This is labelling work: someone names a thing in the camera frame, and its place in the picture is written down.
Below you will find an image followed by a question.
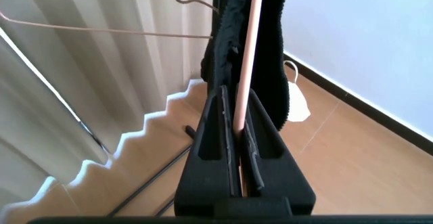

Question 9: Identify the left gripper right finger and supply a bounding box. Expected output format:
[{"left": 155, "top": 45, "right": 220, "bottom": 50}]
[{"left": 241, "top": 89, "right": 317, "bottom": 216}]

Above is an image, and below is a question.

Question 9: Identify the beige curtain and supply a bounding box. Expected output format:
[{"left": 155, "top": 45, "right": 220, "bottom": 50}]
[{"left": 0, "top": 0, "right": 217, "bottom": 215}]

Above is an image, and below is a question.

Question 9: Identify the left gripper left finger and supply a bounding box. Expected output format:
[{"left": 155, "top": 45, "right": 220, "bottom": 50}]
[{"left": 174, "top": 85, "right": 242, "bottom": 217}]

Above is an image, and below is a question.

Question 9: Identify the black clothes rack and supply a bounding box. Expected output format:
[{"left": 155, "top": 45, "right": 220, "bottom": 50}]
[{"left": 107, "top": 0, "right": 221, "bottom": 217}]

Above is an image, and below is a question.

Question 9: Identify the black garment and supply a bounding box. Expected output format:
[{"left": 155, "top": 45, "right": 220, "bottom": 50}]
[{"left": 200, "top": 0, "right": 297, "bottom": 132}]

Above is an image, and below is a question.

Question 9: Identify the white laundry basket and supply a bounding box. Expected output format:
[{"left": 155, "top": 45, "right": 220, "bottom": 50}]
[{"left": 283, "top": 60, "right": 299, "bottom": 84}]

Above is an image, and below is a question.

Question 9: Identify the pink clothes hanger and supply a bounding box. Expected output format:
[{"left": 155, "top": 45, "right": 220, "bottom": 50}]
[
  {"left": 231, "top": 0, "right": 266, "bottom": 198},
  {"left": 0, "top": 0, "right": 220, "bottom": 39}
]

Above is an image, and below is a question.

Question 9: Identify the white printed t-shirt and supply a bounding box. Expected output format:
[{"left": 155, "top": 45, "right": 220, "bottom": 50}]
[{"left": 286, "top": 81, "right": 311, "bottom": 122}]

